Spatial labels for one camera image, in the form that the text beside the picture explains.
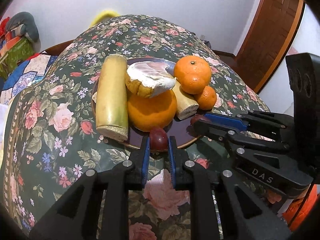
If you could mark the small tangerine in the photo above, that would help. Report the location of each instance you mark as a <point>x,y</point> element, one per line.
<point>206,98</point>

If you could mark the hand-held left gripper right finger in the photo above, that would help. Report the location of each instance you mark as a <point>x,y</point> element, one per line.
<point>172,160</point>

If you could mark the yellow fuzzy object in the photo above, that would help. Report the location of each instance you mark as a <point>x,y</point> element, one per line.
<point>105,15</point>

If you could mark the floral tablecloth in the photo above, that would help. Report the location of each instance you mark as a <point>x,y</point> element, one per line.
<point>50,130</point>

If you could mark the folded orange and blue fabric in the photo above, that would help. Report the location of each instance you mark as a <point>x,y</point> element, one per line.
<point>12,40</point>

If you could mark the pomelo wedge with rind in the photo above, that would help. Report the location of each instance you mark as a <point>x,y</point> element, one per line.
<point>147,75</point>

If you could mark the dark purple round plate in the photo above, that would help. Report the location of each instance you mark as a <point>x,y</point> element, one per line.
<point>180,132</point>

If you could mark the large orange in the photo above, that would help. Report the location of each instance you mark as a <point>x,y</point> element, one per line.
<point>150,112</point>

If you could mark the patchwork quilt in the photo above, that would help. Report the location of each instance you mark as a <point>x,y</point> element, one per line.
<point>27,67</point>

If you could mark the dark wooden bed frame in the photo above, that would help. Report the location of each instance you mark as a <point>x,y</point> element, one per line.
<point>57,46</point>

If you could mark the orange cloth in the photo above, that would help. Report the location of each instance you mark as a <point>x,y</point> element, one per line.
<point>302,210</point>

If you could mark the red cloth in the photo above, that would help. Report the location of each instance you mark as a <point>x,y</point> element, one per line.
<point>3,26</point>

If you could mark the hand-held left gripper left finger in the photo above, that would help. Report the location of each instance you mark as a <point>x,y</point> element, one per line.
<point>145,160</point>

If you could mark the medium orange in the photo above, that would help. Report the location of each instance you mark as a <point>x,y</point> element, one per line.
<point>192,72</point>

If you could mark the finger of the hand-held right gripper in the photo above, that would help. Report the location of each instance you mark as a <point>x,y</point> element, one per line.
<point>220,132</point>
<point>225,120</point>

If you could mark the brown wooden door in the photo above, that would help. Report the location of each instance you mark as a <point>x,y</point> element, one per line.
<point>272,30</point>

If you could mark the yellow sugarcane piece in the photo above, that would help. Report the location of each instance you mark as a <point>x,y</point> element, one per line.
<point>185,105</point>
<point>111,97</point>

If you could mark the dark red grape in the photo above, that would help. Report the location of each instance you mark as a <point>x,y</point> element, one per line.
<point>158,138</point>
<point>197,118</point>

